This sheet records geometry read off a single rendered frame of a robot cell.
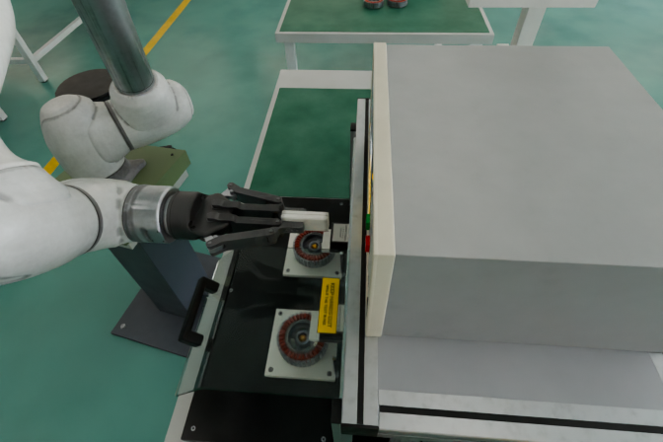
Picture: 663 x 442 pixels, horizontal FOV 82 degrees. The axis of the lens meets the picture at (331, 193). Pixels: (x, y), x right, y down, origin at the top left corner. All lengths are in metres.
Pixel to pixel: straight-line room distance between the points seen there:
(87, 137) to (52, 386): 1.17
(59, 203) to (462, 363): 0.54
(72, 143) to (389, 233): 0.98
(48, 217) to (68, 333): 1.62
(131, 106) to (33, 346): 1.34
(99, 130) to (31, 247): 0.72
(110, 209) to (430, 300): 0.45
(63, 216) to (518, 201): 0.52
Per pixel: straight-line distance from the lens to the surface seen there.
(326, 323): 0.62
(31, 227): 0.52
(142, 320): 1.98
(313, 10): 2.36
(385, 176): 0.44
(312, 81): 1.71
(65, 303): 2.24
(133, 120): 1.20
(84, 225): 0.58
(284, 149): 1.36
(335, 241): 0.93
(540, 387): 0.59
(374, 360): 0.55
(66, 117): 1.20
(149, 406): 1.84
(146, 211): 0.61
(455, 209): 0.43
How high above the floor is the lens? 1.63
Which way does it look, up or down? 48 degrees down
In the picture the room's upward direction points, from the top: 2 degrees counter-clockwise
